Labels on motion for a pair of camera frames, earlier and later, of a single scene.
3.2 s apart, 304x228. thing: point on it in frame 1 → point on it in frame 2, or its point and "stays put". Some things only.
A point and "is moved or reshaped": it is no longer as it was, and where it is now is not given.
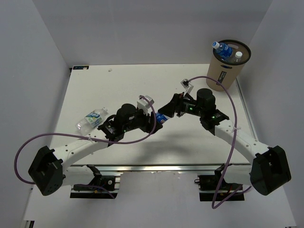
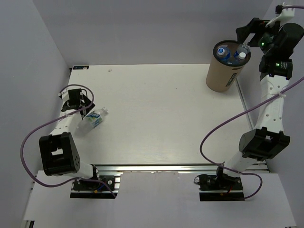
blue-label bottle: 223,52 is moved or reshaped
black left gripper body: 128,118 → 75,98
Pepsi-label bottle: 161,118 → 241,52
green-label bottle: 87,123 stays put
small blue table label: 82,67 stays put
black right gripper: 169,109 → 242,33
